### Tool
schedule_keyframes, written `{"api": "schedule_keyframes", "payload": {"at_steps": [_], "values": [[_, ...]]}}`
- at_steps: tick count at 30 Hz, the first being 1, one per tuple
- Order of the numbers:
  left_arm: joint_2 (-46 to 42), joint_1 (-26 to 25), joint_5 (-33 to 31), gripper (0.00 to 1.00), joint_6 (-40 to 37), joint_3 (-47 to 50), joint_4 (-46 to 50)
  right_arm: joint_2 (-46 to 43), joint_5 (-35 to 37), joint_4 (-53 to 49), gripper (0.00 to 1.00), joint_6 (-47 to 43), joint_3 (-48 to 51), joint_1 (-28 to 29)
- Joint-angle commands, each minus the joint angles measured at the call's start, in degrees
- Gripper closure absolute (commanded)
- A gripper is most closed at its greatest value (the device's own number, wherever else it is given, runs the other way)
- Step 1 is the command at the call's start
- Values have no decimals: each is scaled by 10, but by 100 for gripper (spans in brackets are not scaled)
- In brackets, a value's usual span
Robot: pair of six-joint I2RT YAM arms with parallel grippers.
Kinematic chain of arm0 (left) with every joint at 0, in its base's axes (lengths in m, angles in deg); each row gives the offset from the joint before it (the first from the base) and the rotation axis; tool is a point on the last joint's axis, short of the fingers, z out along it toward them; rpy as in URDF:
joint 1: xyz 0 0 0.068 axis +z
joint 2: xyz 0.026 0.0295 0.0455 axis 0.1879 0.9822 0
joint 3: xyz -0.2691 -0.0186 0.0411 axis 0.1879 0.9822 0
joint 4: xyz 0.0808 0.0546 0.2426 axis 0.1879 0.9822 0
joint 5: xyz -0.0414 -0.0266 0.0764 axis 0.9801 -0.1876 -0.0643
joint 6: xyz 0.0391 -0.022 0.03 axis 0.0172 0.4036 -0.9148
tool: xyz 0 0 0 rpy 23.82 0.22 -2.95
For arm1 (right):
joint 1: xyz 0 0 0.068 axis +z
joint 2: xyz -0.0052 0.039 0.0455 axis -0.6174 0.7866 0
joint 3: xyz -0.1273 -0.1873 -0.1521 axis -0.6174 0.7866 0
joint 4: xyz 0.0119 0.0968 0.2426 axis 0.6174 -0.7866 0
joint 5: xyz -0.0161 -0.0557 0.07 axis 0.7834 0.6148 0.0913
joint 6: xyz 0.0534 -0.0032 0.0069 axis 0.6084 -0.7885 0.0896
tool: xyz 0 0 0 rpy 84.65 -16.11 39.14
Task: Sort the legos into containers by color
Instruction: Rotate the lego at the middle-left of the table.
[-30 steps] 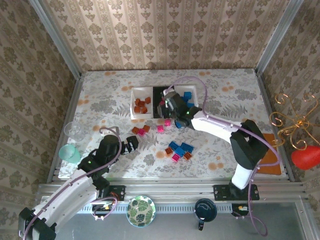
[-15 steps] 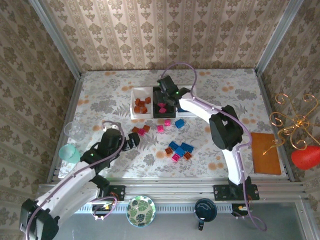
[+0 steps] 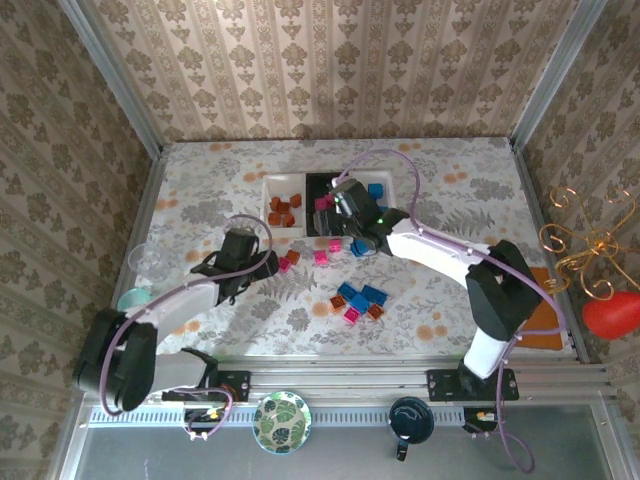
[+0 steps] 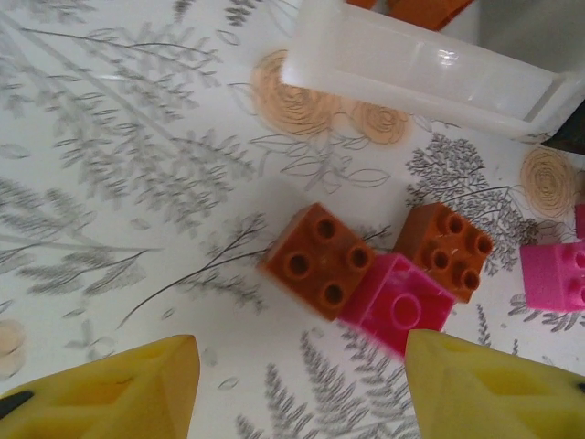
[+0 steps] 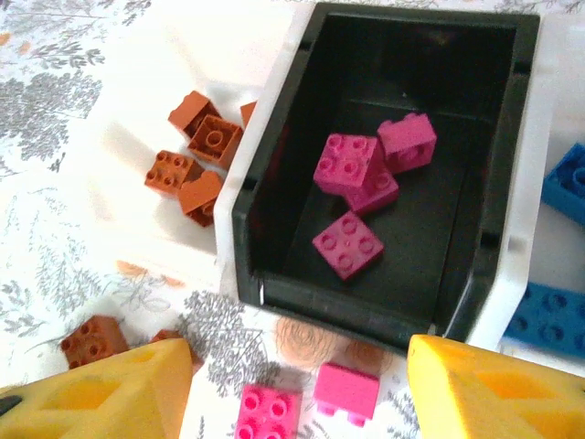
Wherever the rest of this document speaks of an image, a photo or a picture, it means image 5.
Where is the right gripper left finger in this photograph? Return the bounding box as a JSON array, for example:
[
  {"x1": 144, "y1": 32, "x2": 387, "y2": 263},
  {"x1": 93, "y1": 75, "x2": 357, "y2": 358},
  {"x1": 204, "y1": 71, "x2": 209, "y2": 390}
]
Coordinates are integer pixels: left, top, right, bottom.
[{"x1": 0, "y1": 337, "x2": 194, "y2": 439}]

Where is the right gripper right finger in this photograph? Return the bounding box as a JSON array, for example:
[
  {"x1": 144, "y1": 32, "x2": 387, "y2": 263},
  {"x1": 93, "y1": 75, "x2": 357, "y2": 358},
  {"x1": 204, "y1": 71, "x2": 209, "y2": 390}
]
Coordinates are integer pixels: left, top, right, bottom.
[{"x1": 405, "y1": 333, "x2": 585, "y2": 439}]

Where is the orange lego brick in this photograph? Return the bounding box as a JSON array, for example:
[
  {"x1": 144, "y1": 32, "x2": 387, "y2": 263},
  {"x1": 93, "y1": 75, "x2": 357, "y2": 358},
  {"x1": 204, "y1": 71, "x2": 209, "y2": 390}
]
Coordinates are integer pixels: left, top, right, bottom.
[
  {"x1": 186, "y1": 113, "x2": 244, "y2": 171},
  {"x1": 144, "y1": 149, "x2": 206, "y2": 200},
  {"x1": 178, "y1": 171, "x2": 225, "y2": 229},
  {"x1": 148, "y1": 328, "x2": 205, "y2": 367},
  {"x1": 59, "y1": 314, "x2": 132, "y2": 369},
  {"x1": 239, "y1": 100, "x2": 258, "y2": 132},
  {"x1": 167, "y1": 90, "x2": 223, "y2": 138}
]

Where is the blue lego brick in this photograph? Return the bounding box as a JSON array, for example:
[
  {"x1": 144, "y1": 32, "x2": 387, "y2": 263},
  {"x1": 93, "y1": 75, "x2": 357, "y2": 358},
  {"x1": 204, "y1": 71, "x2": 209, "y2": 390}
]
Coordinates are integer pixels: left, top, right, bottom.
[
  {"x1": 540, "y1": 142, "x2": 585, "y2": 226},
  {"x1": 501, "y1": 282, "x2": 585, "y2": 358}
]

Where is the white plastic bin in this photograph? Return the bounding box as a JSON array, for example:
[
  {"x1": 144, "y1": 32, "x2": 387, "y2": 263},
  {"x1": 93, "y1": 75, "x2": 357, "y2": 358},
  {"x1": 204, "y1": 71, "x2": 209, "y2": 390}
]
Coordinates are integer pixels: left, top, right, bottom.
[
  {"x1": 98, "y1": 0, "x2": 321, "y2": 298},
  {"x1": 456, "y1": 11, "x2": 585, "y2": 362}
]

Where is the pink lego brick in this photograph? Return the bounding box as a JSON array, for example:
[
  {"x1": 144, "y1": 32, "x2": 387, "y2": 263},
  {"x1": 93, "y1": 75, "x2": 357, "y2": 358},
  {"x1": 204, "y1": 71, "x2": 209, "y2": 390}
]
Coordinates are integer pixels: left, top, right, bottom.
[
  {"x1": 314, "y1": 361, "x2": 381, "y2": 424},
  {"x1": 233, "y1": 383, "x2": 303, "y2": 439},
  {"x1": 345, "y1": 150, "x2": 399, "y2": 216},
  {"x1": 311, "y1": 209, "x2": 384, "y2": 281},
  {"x1": 377, "y1": 112, "x2": 438, "y2": 175},
  {"x1": 313, "y1": 132, "x2": 380, "y2": 198}
]

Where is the black plastic bin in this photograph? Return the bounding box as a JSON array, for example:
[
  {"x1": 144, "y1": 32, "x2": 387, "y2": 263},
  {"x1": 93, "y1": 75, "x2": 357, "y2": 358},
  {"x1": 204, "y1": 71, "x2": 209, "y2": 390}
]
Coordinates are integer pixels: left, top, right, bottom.
[{"x1": 230, "y1": 2, "x2": 543, "y2": 356}]

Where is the floral patterned tablecloth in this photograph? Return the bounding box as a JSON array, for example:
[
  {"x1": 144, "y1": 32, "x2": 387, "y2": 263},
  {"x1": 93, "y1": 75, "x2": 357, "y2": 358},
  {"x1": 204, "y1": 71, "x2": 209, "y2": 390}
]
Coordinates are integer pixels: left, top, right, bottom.
[{"x1": 0, "y1": 0, "x2": 585, "y2": 439}]

